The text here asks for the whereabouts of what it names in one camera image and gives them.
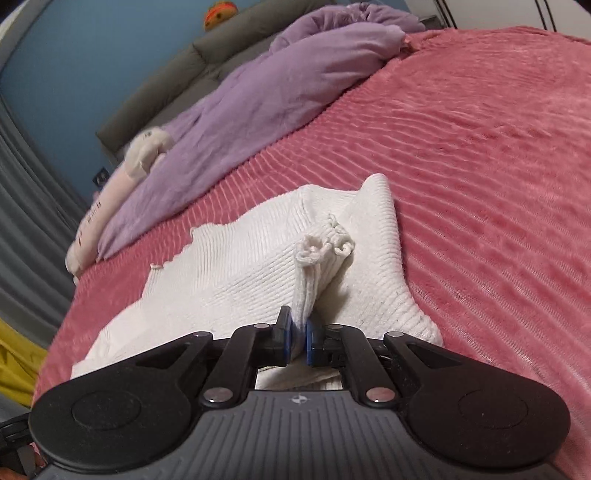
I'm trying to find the pink ribbed blanket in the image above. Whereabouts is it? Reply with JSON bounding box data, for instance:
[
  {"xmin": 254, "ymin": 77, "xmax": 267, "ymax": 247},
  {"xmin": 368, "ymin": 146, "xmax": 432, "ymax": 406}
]
[{"xmin": 32, "ymin": 25, "xmax": 591, "ymax": 480}]

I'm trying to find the grey curtain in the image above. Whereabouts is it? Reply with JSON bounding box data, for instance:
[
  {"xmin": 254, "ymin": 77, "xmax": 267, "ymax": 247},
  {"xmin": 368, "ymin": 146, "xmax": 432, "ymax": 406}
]
[{"xmin": 0, "ymin": 99, "xmax": 101, "ymax": 409}]

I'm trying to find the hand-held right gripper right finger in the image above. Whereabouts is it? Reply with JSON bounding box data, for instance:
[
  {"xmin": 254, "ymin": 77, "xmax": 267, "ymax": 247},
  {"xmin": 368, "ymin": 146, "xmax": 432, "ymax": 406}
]
[{"xmin": 305, "ymin": 318, "xmax": 459, "ymax": 408}]

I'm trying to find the white ribbed knit sweater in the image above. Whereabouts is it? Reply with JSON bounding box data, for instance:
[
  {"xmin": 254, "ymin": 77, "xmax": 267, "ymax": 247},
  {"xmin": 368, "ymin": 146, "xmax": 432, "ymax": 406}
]
[{"xmin": 71, "ymin": 173, "xmax": 445, "ymax": 393}]

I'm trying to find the black wardrobe handle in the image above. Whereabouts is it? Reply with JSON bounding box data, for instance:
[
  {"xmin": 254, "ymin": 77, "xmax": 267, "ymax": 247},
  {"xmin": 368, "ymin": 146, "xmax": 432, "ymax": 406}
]
[
  {"xmin": 438, "ymin": 0, "xmax": 459, "ymax": 29},
  {"xmin": 534, "ymin": 0, "xmax": 556, "ymax": 32}
]

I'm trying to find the purple duvet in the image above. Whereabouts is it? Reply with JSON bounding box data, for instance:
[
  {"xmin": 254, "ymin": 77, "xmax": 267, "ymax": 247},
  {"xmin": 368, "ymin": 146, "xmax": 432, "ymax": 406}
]
[{"xmin": 95, "ymin": 0, "xmax": 422, "ymax": 264}]

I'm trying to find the yellow cloth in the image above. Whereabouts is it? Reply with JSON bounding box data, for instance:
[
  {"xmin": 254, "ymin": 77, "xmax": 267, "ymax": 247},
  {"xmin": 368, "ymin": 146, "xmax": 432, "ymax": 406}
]
[{"xmin": 0, "ymin": 318, "xmax": 49, "ymax": 408}]

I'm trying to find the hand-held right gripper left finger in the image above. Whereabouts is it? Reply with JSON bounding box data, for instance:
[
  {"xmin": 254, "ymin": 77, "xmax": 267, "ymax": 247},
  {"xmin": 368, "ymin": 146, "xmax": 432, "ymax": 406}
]
[{"xmin": 135, "ymin": 305, "xmax": 306, "ymax": 409}]

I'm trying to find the grey padded headboard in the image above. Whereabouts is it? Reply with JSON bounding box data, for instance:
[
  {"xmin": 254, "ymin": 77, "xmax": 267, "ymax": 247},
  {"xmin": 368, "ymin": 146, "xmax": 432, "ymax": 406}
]
[{"xmin": 95, "ymin": 0, "xmax": 441, "ymax": 168}]

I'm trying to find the pink and cream plush toy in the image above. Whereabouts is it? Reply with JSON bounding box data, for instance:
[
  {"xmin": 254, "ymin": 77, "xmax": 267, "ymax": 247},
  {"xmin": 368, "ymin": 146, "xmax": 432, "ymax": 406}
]
[{"xmin": 65, "ymin": 127, "xmax": 178, "ymax": 285}]

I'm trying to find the white wardrobe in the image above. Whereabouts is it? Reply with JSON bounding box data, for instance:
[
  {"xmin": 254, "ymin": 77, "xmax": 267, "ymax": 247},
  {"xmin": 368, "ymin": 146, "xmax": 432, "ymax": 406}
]
[{"xmin": 414, "ymin": 0, "xmax": 591, "ymax": 41}]

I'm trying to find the orange plush toy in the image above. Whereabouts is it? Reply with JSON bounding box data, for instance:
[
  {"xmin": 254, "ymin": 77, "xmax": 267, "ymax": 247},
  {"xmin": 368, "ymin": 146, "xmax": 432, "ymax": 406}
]
[{"xmin": 203, "ymin": 0, "xmax": 244, "ymax": 33}]

